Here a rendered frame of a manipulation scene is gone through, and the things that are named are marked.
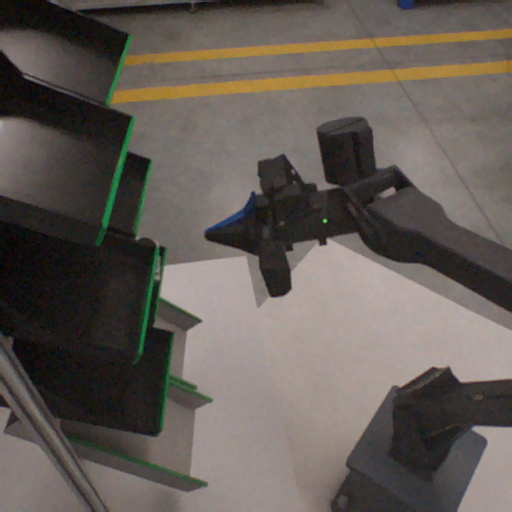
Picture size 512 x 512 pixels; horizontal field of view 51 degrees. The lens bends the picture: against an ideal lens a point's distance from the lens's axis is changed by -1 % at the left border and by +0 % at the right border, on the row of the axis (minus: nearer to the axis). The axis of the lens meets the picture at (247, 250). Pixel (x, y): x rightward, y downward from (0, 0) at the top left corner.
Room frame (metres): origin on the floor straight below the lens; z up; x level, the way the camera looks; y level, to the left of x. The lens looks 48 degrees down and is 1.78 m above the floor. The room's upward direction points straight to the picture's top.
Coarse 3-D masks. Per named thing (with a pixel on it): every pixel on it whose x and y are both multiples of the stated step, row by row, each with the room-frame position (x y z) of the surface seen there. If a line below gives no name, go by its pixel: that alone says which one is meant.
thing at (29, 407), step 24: (0, 336) 0.24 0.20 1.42; (0, 360) 0.22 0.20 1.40; (0, 384) 0.22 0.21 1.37; (24, 384) 0.23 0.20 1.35; (24, 408) 0.23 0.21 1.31; (48, 408) 0.24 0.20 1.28; (48, 432) 0.22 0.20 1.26; (48, 456) 0.22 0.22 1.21; (72, 456) 0.24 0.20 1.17; (72, 480) 0.23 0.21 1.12; (96, 504) 0.22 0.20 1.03
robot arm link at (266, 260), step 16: (320, 192) 0.47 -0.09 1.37; (320, 208) 0.44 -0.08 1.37; (304, 224) 0.43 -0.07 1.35; (320, 224) 0.43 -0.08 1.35; (272, 240) 0.40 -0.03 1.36; (288, 240) 0.43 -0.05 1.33; (304, 240) 0.43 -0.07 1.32; (320, 240) 0.43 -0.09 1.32; (272, 256) 0.38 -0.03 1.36; (272, 272) 0.37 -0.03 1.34; (288, 272) 0.38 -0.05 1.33; (272, 288) 0.37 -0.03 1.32; (288, 288) 0.37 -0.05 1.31
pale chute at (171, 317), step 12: (168, 312) 0.53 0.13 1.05; (180, 312) 0.53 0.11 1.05; (156, 324) 0.51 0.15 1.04; (168, 324) 0.52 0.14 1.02; (180, 324) 0.53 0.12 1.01; (192, 324) 0.53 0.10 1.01; (180, 336) 0.51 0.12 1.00; (180, 348) 0.49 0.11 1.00; (180, 360) 0.47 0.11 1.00; (180, 372) 0.44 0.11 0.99; (180, 384) 0.40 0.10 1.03; (192, 384) 0.41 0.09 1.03
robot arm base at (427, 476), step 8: (392, 440) 0.30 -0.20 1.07; (392, 448) 0.29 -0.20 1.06; (448, 448) 0.27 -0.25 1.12; (392, 456) 0.28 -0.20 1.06; (400, 456) 0.28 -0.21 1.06; (408, 456) 0.27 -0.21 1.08; (440, 456) 0.26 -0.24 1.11; (400, 464) 0.27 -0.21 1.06; (408, 464) 0.27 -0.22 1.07; (416, 464) 0.26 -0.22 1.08; (424, 464) 0.26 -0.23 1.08; (432, 464) 0.26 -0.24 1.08; (440, 464) 0.26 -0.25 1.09; (416, 472) 0.26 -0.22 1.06; (424, 472) 0.26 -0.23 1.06; (432, 472) 0.26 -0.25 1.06; (432, 480) 0.25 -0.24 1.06
